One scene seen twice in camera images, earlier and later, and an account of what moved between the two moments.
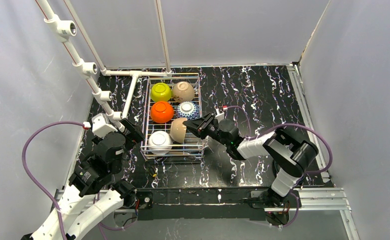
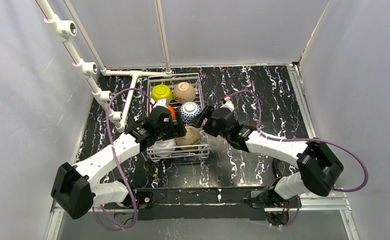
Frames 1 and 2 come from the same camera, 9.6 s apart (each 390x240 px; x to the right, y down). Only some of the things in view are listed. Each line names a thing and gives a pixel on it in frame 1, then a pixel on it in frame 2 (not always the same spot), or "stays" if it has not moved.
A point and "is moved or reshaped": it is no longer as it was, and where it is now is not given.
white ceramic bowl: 160,143 is moved or reshaped
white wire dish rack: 172,100 stays
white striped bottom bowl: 178,130 is moved or reshaped
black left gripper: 128,128 → 175,128
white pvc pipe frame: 62,30 stays
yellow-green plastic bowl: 161,92 stays
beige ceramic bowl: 183,91 stays
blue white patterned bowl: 188,110 stays
